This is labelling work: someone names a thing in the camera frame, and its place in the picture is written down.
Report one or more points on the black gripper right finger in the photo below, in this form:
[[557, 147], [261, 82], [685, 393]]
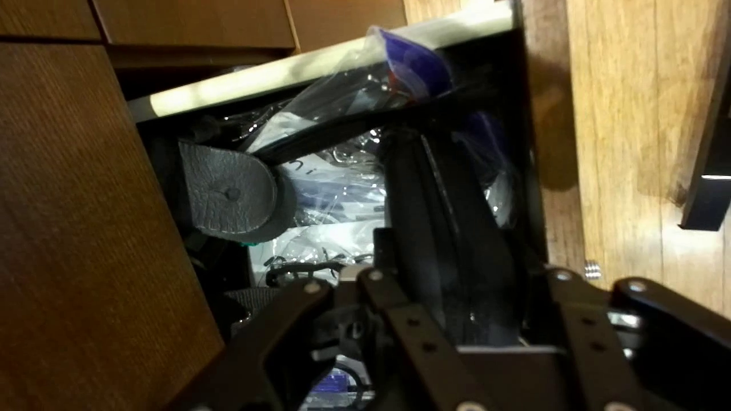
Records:
[[586, 343]]

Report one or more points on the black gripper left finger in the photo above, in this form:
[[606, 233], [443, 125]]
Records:
[[411, 333]]

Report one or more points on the clear plastic bag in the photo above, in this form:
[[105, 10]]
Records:
[[333, 201]]

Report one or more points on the blue plastic zip bag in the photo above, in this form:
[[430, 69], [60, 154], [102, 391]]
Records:
[[411, 65]]

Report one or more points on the open wooden drawer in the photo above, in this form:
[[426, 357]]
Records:
[[305, 72]]

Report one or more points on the black metal stand leg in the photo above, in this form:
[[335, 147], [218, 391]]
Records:
[[711, 168]]

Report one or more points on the dark wooden shelf unit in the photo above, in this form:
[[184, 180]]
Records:
[[83, 228]]

